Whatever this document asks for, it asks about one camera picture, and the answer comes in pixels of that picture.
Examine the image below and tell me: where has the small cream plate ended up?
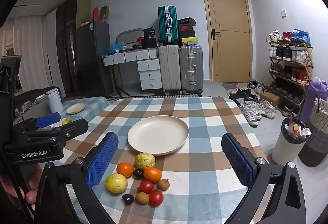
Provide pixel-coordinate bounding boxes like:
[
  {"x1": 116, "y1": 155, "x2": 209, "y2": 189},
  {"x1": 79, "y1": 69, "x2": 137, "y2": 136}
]
[{"x1": 66, "y1": 102, "x2": 86, "y2": 115}]

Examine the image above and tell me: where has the striped rug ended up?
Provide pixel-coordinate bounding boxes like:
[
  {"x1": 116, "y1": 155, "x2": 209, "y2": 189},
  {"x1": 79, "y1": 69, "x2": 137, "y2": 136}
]
[{"x1": 106, "y1": 94, "x2": 203, "y2": 100}]

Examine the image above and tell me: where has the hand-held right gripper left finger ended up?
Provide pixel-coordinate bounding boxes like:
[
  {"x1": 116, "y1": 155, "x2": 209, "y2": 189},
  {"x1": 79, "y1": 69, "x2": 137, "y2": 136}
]
[{"x1": 34, "y1": 132, "x2": 120, "y2": 224}]

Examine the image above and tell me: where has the brown cardboard box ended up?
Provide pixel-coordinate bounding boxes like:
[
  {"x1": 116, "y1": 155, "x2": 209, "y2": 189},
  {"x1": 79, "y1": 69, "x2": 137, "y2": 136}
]
[{"x1": 100, "y1": 6, "x2": 110, "y2": 24}]

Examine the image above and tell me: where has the tan wooden door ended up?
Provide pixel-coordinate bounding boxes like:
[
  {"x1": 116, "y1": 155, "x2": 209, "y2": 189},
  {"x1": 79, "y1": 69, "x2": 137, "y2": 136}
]
[{"x1": 200, "y1": 0, "x2": 254, "y2": 84}]

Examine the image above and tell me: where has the brown blue checkered tablecloth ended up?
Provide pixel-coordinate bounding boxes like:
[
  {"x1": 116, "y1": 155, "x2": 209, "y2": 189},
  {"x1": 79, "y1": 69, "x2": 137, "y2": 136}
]
[{"x1": 61, "y1": 96, "x2": 269, "y2": 224}]

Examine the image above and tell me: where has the red tomato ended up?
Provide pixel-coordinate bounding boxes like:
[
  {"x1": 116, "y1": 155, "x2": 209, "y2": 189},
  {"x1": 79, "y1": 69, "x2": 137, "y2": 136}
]
[
  {"x1": 149, "y1": 190, "x2": 164, "y2": 206},
  {"x1": 139, "y1": 180, "x2": 155, "y2": 194}
]

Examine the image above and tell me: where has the smooth yellow guava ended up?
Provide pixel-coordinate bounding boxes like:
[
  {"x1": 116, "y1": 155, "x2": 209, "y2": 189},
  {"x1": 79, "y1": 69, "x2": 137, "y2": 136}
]
[{"x1": 105, "y1": 173, "x2": 128, "y2": 194}]

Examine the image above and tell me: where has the person's left hand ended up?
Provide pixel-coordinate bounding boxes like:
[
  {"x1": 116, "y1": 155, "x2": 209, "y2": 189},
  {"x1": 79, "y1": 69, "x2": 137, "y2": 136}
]
[{"x1": 0, "y1": 164, "x2": 43, "y2": 210}]

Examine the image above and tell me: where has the light blue checkered tablecloth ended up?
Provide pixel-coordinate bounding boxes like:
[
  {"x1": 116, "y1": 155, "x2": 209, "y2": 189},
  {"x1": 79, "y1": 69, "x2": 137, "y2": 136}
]
[{"x1": 60, "y1": 97, "x2": 110, "y2": 127}]

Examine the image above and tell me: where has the black bag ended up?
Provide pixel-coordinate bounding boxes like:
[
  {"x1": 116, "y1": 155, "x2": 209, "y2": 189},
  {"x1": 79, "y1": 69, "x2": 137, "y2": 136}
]
[{"x1": 143, "y1": 27, "x2": 157, "y2": 40}]

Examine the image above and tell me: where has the silver suitcase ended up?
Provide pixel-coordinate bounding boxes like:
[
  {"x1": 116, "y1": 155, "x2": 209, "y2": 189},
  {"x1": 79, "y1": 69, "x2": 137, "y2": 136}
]
[{"x1": 179, "y1": 45, "x2": 204, "y2": 94}]

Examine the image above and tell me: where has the dark wooden wardrobe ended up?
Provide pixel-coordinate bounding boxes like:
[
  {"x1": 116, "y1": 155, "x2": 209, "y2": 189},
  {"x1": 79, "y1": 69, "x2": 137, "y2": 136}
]
[{"x1": 55, "y1": 0, "x2": 91, "y2": 97}]

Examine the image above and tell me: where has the wooden shoe rack with shoes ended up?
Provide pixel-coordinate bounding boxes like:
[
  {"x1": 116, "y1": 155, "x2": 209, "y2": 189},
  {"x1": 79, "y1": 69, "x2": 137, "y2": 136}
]
[{"x1": 266, "y1": 29, "x2": 312, "y2": 112}]

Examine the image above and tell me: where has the beige suitcase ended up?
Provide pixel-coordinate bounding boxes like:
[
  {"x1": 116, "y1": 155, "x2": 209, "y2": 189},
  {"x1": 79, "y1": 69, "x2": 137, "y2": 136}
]
[{"x1": 157, "y1": 45, "x2": 180, "y2": 94}]

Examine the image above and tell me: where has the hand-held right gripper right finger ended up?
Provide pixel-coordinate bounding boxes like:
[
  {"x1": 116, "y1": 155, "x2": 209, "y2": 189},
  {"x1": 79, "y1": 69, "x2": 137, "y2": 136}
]
[{"x1": 221, "y1": 133, "x2": 312, "y2": 224}]

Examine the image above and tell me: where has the white kettle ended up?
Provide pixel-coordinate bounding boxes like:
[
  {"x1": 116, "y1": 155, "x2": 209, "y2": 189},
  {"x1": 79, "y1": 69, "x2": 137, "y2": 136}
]
[{"x1": 46, "y1": 88, "x2": 63, "y2": 114}]

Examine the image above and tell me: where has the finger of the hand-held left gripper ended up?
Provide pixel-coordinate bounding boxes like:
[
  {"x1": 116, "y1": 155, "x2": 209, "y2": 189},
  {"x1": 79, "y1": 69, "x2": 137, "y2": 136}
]
[
  {"x1": 15, "y1": 112, "x2": 62, "y2": 135},
  {"x1": 22, "y1": 118, "x2": 89, "y2": 147}
]

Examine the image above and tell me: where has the white desk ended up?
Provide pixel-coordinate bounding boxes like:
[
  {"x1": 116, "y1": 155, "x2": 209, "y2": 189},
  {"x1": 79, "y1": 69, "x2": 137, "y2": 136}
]
[{"x1": 102, "y1": 48, "x2": 159, "y2": 97}]

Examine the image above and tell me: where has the grey laundry basket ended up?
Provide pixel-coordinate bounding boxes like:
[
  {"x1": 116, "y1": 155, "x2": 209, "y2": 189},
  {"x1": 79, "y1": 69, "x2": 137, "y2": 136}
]
[{"x1": 298, "y1": 93, "x2": 328, "y2": 167}]

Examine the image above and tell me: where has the large cream plate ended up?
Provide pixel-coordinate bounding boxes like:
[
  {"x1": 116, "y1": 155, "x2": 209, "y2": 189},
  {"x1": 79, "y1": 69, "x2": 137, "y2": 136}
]
[{"x1": 127, "y1": 115, "x2": 190, "y2": 156}]

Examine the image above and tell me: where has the blue plastic bag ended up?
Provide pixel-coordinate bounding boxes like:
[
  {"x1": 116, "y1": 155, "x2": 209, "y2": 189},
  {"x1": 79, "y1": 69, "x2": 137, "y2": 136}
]
[{"x1": 108, "y1": 42, "x2": 126, "y2": 54}]

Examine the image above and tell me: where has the dark grey refrigerator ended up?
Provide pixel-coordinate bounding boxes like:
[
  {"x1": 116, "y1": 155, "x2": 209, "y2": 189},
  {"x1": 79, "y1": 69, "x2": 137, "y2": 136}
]
[{"x1": 75, "y1": 21, "x2": 113, "y2": 97}]

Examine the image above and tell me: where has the beige curtain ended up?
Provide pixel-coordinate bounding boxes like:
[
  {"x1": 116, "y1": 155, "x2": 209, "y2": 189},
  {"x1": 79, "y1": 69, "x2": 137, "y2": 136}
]
[{"x1": 13, "y1": 15, "x2": 49, "y2": 92}]

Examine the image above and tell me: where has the teal suitcase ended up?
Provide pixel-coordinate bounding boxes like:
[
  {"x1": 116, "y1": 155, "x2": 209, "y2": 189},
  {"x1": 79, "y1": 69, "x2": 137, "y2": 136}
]
[{"x1": 157, "y1": 5, "x2": 179, "y2": 43}]

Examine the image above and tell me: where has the brown longan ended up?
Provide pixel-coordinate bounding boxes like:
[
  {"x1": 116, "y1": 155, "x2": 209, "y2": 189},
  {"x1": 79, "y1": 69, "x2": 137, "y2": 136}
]
[
  {"x1": 157, "y1": 179, "x2": 170, "y2": 191},
  {"x1": 135, "y1": 192, "x2": 149, "y2": 204}
]

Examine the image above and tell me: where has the rough yellow guava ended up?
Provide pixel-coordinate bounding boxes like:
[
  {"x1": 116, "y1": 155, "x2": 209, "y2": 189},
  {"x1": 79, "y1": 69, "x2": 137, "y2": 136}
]
[{"x1": 134, "y1": 153, "x2": 156, "y2": 169}]

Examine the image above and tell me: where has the pile of sneakers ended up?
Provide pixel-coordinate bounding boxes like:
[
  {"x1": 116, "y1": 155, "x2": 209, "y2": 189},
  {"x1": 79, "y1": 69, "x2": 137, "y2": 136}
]
[{"x1": 228, "y1": 80, "x2": 276, "y2": 127}]

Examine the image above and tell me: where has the small cardboard box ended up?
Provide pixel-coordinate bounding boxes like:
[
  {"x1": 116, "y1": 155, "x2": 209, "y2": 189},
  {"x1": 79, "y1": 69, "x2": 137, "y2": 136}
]
[{"x1": 260, "y1": 92, "x2": 280, "y2": 107}]

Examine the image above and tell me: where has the orange tangerine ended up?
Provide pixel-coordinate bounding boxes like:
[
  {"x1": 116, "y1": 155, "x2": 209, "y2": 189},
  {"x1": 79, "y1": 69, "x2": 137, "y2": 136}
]
[
  {"x1": 143, "y1": 167, "x2": 162, "y2": 183},
  {"x1": 116, "y1": 162, "x2": 134, "y2": 178}
]

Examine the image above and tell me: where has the black tripod stand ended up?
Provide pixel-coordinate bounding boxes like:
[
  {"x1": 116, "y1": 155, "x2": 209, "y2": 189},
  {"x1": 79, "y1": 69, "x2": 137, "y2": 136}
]
[{"x1": 113, "y1": 64, "x2": 131, "y2": 97}]

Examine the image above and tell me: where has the grey door mat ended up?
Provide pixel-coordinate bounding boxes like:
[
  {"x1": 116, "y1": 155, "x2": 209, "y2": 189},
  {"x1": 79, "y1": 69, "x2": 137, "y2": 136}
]
[{"x1": 222, "y1": 82, "x2": 246, "y2": 92}]

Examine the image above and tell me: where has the white drawer unit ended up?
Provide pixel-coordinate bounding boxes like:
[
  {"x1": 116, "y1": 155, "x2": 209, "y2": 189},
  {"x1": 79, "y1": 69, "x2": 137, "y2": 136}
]
[{"x1": 137, "y1": 58, "x2": 163, "y2": 90}]

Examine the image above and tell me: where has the grey curved chair back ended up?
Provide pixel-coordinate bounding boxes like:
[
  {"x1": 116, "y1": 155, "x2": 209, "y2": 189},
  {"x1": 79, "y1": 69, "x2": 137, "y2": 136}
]
[{"x1": 115, "y1": 29, "x2": 145, "y2": 46}]

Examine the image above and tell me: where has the white trash bin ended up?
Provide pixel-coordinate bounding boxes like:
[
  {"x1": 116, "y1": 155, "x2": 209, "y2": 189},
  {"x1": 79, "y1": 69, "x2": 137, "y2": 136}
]
[{"x1": 272, "y1": 118, "x2": 312, "y2": 165}]

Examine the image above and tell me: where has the purple bag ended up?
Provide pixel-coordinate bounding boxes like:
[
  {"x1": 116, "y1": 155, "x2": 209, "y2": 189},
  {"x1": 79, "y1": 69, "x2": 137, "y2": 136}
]
[{"x1": 300, "y1": 77, "x2": 328, "y2": 123}]

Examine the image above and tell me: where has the yellow black shoe box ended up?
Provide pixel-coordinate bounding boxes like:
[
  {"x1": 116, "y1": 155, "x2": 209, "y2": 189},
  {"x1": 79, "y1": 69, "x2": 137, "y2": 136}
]
[{"x1": 181, "y1": 36, "x2": 199, "y2": 47}]

